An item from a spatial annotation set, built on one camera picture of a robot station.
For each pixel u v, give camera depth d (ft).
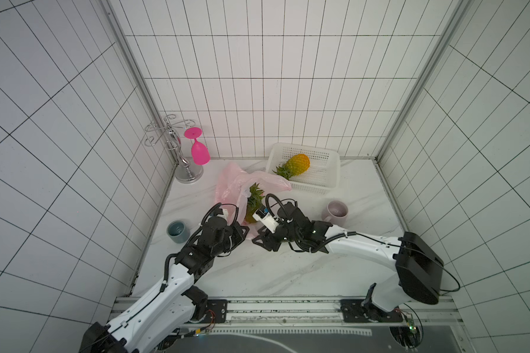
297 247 2.04
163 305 1.54
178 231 2.92
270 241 2.19
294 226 1.98
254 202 2.65
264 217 2.22
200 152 3.21
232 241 2.21
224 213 2.43
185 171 3.67
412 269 1.35
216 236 1.94
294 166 3.49
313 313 2.44
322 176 3.69
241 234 2.27
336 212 3.14
